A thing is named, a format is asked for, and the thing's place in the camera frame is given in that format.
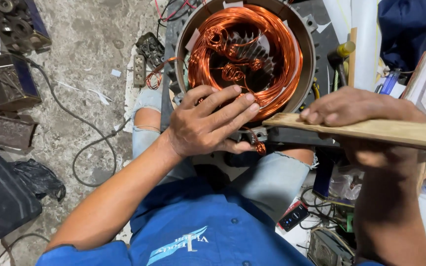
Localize person's right hand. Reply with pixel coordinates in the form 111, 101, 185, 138
300, 86, 426, 167

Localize wooden slat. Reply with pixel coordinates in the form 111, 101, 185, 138
262, 112, 426, 154

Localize black tool case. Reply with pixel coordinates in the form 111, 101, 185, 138
0, 152, 43, 252

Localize long black floor cable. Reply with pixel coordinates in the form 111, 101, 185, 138
24, 55, 133, 188

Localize dark blue box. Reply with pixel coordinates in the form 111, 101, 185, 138
312, 147, 336, 201

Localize small rusty metal box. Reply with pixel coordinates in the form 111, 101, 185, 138
0, 112, 39, 154

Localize person's light blue jeans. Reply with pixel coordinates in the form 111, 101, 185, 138
131, 86, 320, 223

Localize grey power supply with fan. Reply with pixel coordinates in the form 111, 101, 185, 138
306, 229, 355, 266

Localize yellow-handled hammer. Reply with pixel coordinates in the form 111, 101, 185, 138
326, 41, 357, 88

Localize dark blue cloth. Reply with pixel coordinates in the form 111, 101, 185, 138
377, 0, 426, 71

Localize copper wire winding coil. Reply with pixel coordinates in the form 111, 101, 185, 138
145, 4, 304, 156

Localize blue pen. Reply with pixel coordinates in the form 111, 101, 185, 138
374, 68, 402, 96

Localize clear crumpled plastic bag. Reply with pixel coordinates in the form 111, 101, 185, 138
329, 169, 364, 202

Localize rusty open metal box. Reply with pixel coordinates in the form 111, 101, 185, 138
0, 53, 42, 112

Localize black handheld meter device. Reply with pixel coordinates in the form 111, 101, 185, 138
277, 201, 310, 233

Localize black plastic bag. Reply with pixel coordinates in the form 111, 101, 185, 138
11, 158, 67, 202

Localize yellow black tool handle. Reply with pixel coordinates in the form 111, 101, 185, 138
311, 77, 321, 101

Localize person's blue shirt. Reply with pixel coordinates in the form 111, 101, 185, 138
35, 177, 384, 266

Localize tangle of black cables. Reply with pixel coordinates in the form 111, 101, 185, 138
299, 186, 347, 230

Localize grey metal motor stator housing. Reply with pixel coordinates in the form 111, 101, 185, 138
160, 0, 342, 149

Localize thin upright wooden stick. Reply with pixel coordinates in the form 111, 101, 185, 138
348, 27, 358, 88

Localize person's left hand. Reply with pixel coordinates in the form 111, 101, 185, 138
168, 84, 261, 159

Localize beige power socket strip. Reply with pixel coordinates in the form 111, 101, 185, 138
133, 54, 147, 88

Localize black metal terminal block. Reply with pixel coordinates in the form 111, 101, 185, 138
135, 32, 166, 68

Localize metal box of bearings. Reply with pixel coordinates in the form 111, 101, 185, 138
0, 0, 53, 55

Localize white paper roll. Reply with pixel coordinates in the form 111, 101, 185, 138
323, 0, 381, 92

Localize short black cable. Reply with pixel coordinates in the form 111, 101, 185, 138
0, 232, 51, 262

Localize red wires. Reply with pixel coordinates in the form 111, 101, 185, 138
154, 0, 200, 22

